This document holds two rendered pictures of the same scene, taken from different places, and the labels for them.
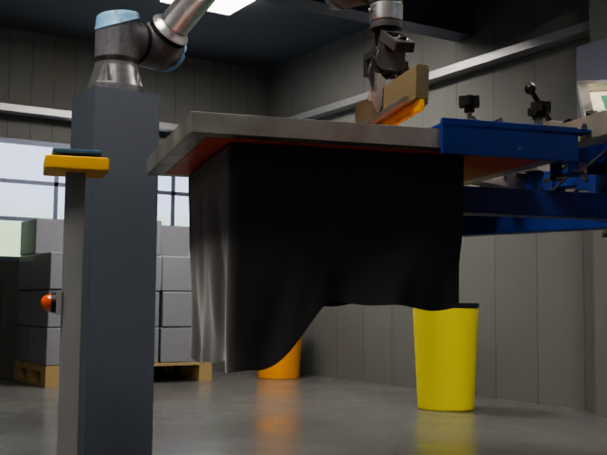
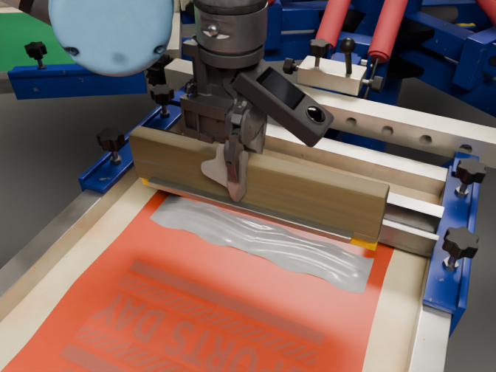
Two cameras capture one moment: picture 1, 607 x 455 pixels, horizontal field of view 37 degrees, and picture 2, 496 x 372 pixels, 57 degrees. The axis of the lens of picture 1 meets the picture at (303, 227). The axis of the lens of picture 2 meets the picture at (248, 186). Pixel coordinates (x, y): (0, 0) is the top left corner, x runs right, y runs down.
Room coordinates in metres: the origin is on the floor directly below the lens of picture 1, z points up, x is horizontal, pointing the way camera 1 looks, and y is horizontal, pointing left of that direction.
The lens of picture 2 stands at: (1.72, 0.16, 1.50)
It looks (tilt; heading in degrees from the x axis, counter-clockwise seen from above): 42 degrees down; 312
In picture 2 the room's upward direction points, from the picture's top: straight up
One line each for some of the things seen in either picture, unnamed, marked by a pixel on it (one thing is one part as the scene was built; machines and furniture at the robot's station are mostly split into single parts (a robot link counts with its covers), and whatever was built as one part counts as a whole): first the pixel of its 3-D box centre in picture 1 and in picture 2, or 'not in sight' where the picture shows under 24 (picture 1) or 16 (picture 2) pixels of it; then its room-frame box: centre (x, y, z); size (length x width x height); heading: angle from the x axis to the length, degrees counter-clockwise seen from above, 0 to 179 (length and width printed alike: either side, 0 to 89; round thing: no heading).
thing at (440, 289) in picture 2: (505, 142); (450, 238); (1.80, -0.40, 0.98); 0.30 x 0.05 x 0.07; 107
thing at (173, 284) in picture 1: (115, 301); not in sight; (7.83, 1.60, 0.67); 1.41 x 0.90 x 1.33; 122
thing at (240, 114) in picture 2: (384, 51); (226, 90); (2.06, -0.18, 1.23); 0.09 x 0.08 x 0.12; 17
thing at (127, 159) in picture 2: not in sight; (144, 148); (2.33, -0.23, 0.98); 0.30 x 0.05 x 0.07; 107
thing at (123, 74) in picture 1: (116, 78); not in sight; (2.41, 0.50, 1.25); 0.15 x 0.15 x 0.10
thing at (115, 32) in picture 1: (118, 36); not in sight; (2.42, 0.50, 1.37); 0.13 x 0.12 x 0.14; 142
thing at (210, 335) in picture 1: (211, 263); not in sight; (1.91, 0.19, 0.74); 0.45 x 0.03 x 0.43; 17
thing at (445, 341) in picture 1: (445, 355); not in sight; (5.91, -0.91, 0.33); 0.43 x 0.42 x 0.67; 32
